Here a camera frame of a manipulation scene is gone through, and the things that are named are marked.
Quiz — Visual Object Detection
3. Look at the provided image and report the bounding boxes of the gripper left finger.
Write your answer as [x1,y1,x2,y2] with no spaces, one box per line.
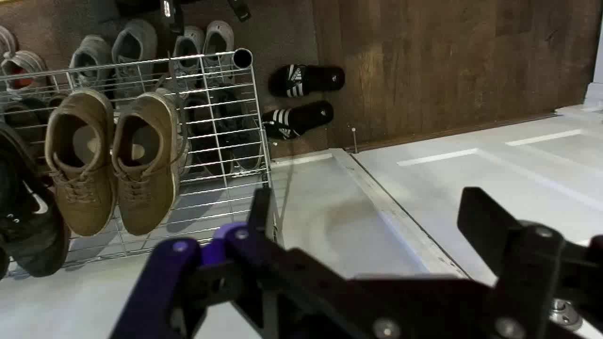
[111,186,377,339]

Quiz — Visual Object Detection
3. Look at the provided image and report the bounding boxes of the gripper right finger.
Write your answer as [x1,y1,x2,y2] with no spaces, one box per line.
[457,186,603,339]

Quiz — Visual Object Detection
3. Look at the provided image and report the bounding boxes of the silver door knob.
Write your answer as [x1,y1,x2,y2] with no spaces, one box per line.
[548,299,585,331]

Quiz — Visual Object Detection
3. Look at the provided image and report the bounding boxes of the tan suede shoe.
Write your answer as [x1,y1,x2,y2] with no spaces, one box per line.
[111,91,182,236]
[44,88,118,237]

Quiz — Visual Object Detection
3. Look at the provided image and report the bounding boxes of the white door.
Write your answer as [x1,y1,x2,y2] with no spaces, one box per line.
[351,105,603,339]

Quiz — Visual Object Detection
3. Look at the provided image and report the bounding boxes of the black sneaker with white mark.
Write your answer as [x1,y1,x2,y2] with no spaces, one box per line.
[0,121,72,278]

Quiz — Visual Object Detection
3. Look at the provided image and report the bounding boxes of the black shoe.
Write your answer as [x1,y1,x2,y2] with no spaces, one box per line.
[214,85,263,173]
[181,91,232,178]

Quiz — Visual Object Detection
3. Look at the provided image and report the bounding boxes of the black striped slide sandal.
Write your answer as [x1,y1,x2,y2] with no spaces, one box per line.
[261,100,334,141]
[268,64,346,98]

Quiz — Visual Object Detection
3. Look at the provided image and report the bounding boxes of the grey sneaker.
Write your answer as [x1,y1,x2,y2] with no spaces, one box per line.
[68,35,114,89]
[202,20,235,81]
[171,25,206,91]
[111,18,158,97]

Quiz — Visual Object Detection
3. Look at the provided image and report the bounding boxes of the metal wire shoe rack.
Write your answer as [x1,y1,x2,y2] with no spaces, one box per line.
[0,47,279,279]

